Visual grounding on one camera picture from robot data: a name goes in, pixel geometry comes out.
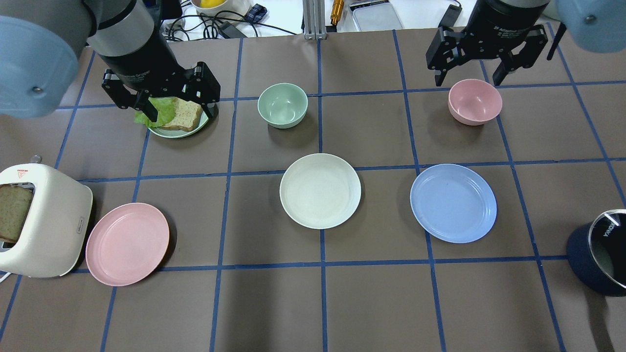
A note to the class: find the black power adapter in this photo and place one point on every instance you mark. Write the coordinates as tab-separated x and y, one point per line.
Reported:
450	16

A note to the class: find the lettuce leaf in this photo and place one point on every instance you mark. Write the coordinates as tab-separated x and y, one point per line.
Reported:
165	108

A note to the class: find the orange cylinder tool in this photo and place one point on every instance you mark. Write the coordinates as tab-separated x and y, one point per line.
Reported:
336	11

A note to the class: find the bread slice on plate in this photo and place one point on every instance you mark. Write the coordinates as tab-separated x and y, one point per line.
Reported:
187	116

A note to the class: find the aluminium frame post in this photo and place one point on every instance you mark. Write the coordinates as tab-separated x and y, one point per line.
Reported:
314	19

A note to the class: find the silver metal tray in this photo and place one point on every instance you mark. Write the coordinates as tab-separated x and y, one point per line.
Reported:
375	15

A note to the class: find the green plate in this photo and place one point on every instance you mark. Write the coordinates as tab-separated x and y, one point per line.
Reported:
179	133

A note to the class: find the bread slice in toaster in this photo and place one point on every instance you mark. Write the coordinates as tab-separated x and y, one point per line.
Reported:
14	207

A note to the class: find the pink bowl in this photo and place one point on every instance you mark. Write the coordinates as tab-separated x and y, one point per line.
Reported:
474	102

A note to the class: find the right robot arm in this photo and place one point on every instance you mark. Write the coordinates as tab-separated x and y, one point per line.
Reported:
597	26

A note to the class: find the pink plate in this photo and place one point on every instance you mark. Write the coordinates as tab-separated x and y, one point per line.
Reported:
127	244

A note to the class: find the white toaster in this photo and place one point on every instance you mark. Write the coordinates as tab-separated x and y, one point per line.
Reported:
55	227

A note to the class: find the blue saucepan with lid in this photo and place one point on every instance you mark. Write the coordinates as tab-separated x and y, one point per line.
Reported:
596	252

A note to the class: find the green bowl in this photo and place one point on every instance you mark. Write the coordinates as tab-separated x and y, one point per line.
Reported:
283	105

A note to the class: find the cream plate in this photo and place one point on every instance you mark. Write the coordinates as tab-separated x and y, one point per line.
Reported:
320	191

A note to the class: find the white bowl with toys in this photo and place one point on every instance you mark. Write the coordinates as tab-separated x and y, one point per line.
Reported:
212	7

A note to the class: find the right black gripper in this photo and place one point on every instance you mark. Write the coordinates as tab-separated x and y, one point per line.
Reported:
500	22

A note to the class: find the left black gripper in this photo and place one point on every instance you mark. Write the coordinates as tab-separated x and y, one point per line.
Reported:
142	61

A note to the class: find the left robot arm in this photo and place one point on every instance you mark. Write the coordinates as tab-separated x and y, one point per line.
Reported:
42	41

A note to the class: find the blue plate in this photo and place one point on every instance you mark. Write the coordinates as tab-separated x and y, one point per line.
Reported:
453	203

